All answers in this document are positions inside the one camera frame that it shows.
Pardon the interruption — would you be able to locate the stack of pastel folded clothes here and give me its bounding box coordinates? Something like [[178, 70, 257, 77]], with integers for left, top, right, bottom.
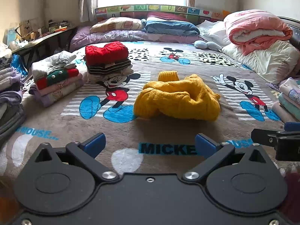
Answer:
[[269, 77, 300, 123]]

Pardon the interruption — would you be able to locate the printed cartoon blanket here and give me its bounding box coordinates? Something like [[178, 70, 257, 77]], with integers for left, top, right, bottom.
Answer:
[[0, 40, 300, 185]]

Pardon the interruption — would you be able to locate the white pillow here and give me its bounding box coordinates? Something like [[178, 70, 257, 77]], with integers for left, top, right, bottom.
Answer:
[[196, 20, 231, 46]]

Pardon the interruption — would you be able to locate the purple quilt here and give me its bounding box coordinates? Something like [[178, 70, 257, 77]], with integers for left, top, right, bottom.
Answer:
[[70, 26, 209, 52]]

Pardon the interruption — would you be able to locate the person's dark maroon clothing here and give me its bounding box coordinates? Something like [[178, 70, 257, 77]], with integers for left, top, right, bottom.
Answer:
[[280, 166, 300, 218]]

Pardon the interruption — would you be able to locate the dark bed headboard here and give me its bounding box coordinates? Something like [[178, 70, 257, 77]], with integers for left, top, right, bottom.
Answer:
[[277, 16, 300, 50]]

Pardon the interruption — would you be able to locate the colourful picture foam board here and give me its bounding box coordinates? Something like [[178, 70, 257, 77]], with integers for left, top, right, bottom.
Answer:
[[94, 4, 231, 23]]

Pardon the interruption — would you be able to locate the black desk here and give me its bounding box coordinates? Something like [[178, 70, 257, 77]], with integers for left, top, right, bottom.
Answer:
[[12, 26, 78, 71]]

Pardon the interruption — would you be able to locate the light blue plush toy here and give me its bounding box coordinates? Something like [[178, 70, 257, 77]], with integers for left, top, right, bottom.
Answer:
[[193, 40, 222, 51]]

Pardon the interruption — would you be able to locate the pink quilt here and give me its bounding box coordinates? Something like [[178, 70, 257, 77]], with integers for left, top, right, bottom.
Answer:
[[224, 9, 293, 56]]

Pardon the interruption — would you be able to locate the grey curtain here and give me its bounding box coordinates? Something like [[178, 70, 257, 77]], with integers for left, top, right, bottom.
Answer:
[[79, 0, 99, 24]]

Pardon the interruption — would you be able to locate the yellow knit sweater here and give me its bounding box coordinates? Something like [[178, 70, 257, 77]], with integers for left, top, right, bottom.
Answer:
[[133, 71, 221, 122]]

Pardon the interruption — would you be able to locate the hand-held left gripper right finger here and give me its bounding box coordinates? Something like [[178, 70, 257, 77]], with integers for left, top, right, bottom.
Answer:
[[182, 133, 267, 183]]

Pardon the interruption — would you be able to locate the desk clutter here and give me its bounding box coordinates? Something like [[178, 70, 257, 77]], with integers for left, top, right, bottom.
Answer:
[[7, 19, 72, 46]]

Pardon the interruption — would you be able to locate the white quilt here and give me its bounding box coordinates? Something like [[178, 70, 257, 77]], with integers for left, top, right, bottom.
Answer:
[[221, 40, 300, 85]]

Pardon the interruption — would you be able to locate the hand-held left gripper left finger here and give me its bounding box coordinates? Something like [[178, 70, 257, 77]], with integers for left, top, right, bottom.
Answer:
[[35, 132, 120, 183]]

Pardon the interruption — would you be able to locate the blue plastic bag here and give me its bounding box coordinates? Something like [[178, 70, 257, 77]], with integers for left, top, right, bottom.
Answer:
[[12, 54, 28, 76]]

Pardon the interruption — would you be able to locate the pink folded garment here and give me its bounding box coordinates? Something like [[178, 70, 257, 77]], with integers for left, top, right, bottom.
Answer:
[[35, 73, 83, 96]]

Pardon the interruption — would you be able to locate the patterned cream pillow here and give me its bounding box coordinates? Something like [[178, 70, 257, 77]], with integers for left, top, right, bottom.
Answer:
[[90, 17, 144, 34]]

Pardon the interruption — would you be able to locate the pile of folded clothes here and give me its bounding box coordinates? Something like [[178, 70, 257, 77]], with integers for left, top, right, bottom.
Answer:
[[0, 54, 27, 143], [31, 51, 77, 79]]

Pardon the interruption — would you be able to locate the beige folded garment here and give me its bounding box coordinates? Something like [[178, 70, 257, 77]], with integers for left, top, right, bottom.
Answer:
[[86, 68, 134, 84]]

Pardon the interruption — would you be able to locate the red green knit sweater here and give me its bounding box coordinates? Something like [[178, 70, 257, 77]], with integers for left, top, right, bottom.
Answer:
[[36, 68, 80, 90]]

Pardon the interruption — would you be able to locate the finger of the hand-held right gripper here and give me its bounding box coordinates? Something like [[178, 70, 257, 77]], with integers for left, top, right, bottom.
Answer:
[[250, 128, 279, 148], [284, 122, 300, 132]]

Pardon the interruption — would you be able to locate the blue folded blanket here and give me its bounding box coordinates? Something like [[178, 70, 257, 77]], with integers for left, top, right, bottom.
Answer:
[[142, 17, 200, 37]]

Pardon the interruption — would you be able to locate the purple folded garment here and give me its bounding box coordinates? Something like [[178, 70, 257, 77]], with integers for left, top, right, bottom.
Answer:
[[29, 80, 85, 107]]

